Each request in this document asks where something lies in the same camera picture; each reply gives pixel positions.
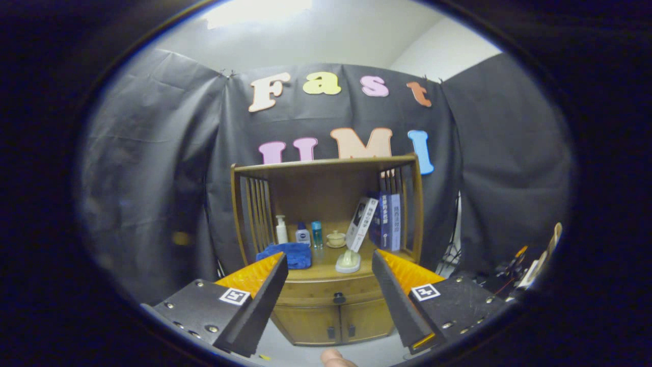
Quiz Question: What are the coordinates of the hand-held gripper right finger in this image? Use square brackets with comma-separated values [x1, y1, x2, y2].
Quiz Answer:
[371, 249, 510, 355]

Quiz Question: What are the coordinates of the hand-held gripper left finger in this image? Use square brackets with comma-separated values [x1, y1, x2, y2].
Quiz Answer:
[140, 252, 289, 357]

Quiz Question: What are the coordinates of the wooden drawer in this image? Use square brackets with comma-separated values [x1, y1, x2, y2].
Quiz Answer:
[278, 275, 388, 307]

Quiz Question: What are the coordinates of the white soap dish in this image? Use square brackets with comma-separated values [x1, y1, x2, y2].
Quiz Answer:
[335, 254, 361, 274]

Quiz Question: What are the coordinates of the wooden cabinet door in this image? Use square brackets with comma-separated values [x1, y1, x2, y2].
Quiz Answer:
[271, 304, 342, 346]
[340, 301, 395, 343]

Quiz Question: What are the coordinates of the wooden countertop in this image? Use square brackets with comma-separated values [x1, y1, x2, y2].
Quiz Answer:
[257, 245, 413, 281]

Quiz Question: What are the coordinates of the wooden cabinet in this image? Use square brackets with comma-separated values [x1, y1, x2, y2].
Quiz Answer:
[230, 154, 424, 347]

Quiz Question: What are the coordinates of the blue folded towel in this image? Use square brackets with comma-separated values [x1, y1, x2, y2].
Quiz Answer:
[255, 242, 312, 270]

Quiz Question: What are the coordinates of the metal tripod stand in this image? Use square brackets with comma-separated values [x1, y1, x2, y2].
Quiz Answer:
[437, 191, 461, 278]

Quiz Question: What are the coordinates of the dark blue book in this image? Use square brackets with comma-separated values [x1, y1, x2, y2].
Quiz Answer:
[369, 193, 384, 248]

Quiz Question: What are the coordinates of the light purple book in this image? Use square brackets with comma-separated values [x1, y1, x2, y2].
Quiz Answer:
[390, 194, 402, 252]

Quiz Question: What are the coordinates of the orange and black tool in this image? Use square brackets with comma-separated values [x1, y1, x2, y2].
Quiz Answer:
[497, 245, 530, 281]

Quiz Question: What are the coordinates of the white board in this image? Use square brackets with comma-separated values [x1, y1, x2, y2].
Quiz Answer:
[517, 223, 563, 291]

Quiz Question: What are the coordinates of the black backdrop cloth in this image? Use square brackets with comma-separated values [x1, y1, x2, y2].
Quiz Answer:
[76, 48, 574, 306]

